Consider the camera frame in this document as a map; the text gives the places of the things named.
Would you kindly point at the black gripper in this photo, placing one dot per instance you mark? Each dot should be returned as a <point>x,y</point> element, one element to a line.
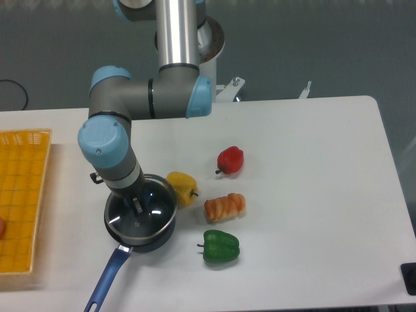
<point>125,188</point>

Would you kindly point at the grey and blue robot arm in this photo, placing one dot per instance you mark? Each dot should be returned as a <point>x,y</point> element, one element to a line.
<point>179,91</point>

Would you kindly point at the yellow bell pepper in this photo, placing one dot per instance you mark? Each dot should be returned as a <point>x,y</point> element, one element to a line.
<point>185,187</point>

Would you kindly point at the toy bread loaf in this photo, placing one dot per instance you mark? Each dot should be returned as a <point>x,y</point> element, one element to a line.
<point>226,207</point>

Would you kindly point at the green bell pepper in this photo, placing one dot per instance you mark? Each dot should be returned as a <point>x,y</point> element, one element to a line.
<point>219,247</point>

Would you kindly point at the red bell pepper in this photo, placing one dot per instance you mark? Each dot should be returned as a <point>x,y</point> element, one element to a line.
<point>230,161</point>

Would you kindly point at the yellow plastic basket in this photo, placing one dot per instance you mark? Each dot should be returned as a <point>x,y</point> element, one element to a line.
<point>24,159</point>

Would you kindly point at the black device at table edge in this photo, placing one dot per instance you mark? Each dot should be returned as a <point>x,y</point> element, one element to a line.
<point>408,271</point>

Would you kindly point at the blue saucepan with handle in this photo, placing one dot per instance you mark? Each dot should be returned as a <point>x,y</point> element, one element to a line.
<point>119,256</point>

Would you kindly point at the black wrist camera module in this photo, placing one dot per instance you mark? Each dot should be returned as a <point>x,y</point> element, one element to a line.
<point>96,178</point>

